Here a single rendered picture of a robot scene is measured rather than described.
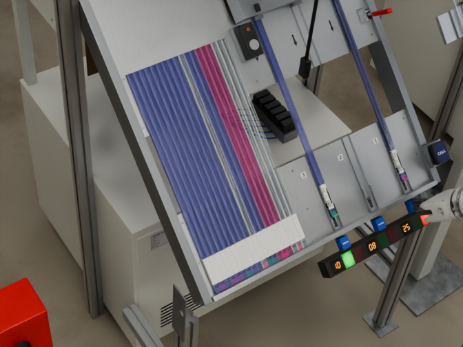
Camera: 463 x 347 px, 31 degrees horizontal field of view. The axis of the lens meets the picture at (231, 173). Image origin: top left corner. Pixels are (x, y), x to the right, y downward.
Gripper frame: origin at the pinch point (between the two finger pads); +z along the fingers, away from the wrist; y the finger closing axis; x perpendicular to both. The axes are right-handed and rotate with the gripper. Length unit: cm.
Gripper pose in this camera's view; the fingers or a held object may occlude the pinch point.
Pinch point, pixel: (421, 205)
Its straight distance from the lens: 208.6
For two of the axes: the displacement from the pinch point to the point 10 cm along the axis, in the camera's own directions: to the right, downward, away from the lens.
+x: -3.7, -9.2, -1.0
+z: -4.2, 0.7, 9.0
